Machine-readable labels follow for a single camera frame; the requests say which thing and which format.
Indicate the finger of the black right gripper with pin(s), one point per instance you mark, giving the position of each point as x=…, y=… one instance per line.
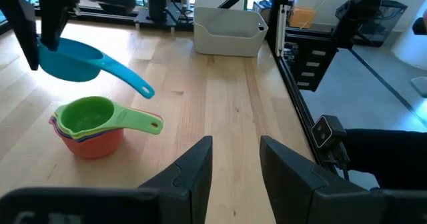
x=21, y=27
x=53, y=20

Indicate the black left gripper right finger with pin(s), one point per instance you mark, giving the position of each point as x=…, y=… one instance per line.
x=293, y=187

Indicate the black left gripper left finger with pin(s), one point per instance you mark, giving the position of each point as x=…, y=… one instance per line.
x=187, y=184

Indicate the teal measuring cup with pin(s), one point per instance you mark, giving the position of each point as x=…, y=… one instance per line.
x=76, y=64

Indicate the red measuring cup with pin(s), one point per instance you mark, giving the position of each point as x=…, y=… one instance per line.
x=93, y=147

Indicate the green measuring cup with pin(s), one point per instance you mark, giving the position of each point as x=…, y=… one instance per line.
x=86, y=115

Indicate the yellow measuring cup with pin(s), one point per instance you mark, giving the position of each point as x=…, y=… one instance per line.
x=63, y=131

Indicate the red and blue cups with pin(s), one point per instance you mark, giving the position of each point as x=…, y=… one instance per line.
x=65, y=135

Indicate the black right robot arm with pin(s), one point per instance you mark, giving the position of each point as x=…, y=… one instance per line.
x=156, y=7

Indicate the white plastic basket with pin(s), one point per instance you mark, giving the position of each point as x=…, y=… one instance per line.
x=227, y=44

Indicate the person's leg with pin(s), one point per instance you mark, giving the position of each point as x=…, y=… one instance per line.
x=390, y=157

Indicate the black drawer cabinet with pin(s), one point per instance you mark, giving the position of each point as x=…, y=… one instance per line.
x=313, y=74

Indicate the orange box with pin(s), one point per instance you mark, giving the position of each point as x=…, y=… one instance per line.
x=302, y=19

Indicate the white rounded furniture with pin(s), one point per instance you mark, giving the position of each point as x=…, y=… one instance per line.
x=412, y=50

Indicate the black equipment stand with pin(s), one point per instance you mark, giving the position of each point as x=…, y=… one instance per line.
x=357, y=7

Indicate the black open cart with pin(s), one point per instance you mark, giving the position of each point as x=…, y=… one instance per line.
x=387, y=20

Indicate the small grey depth camera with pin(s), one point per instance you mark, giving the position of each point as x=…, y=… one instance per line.
x=323, y=132

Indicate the silver metal bracket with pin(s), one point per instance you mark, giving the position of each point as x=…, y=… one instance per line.
x=281, y=30

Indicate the black aluminium table frame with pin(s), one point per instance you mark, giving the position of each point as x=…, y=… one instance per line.
x=278, y=17

